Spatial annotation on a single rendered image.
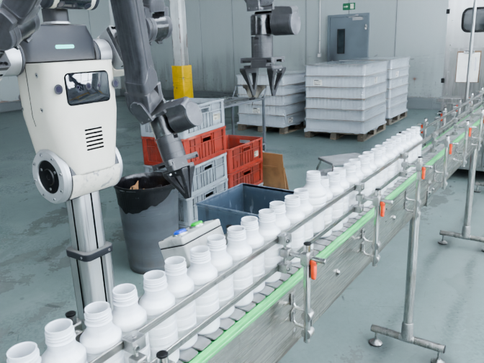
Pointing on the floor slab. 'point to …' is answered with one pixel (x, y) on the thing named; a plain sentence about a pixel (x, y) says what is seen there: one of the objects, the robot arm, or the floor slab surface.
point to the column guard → (182, 81)
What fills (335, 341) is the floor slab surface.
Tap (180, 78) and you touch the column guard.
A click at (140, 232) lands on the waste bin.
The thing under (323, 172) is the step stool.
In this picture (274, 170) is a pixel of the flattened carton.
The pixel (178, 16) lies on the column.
